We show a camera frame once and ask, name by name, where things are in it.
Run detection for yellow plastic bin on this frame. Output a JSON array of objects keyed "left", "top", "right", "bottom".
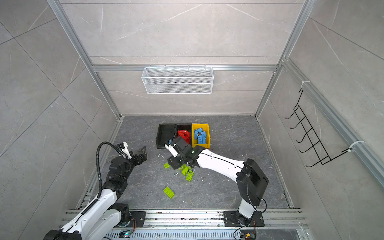
[{"left": 192, "top": 124, "right": 211, "bottom": 149}]

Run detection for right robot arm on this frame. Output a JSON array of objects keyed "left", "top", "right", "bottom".
[{"left": 165, "top": 137, "right": 269, "bottom": 226}]

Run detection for white cable tie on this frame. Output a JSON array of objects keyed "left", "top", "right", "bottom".
[{"left": 348, "top": 141, "right": 366, "bottom": 152}]

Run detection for aluminium rail front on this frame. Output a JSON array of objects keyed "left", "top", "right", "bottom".
[{"left": 104, "top": 209, "right": 313, "bottom": 240}]

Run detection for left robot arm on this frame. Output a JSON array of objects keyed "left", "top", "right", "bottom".
[{"left": 44, "top": 142, "right": 148, "bottom": 240}]

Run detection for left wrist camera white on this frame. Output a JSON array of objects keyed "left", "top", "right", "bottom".
[{"left": 117, "top": 142, "right": 132, "bottom": 159}]

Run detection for red arch lego piece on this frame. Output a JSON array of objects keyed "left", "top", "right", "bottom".
[{"left": 178, "top": 130, "right": 191, "bottom": 144}]

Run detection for green lego brick tilted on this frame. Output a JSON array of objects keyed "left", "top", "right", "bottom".
[{"left": 182, "top": 167, "right": 189, "bottom": 176}]

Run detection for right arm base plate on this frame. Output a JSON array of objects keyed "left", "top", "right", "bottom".
[{"left": 220, "top": 211, "right": 265, "bottom": 228}]

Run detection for black divided tray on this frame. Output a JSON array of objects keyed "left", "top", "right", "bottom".
[{"left": 156, "top": 123, "right": 193, "bottom": 149}]

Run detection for white wire mesh basket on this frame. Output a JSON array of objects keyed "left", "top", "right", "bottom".
[{"left": 142, "top": 67, "right": 214, "bottom": 95}]

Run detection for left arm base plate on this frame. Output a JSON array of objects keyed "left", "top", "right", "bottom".
[{"left": 117, "top": 211, "right": 146, "bottom": 228}]

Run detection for black wire hook rack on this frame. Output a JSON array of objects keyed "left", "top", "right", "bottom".
[{"left": 284, "top": 89, "right": 354, "bottom": 168}]

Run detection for green lego brick front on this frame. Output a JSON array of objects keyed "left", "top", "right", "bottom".
[{"left": 163, "top": 187, "right": 175, "bottom": 199}]

